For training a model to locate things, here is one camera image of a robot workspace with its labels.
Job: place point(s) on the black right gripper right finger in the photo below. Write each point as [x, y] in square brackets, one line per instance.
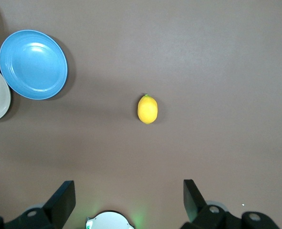
[193, 202]

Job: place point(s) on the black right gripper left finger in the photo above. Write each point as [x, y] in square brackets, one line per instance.
[62, 202]

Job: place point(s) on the yellow lemon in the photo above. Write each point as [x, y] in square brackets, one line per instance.
[147, 109]

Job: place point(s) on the blue plate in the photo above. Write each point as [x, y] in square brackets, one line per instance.
[33, 65]

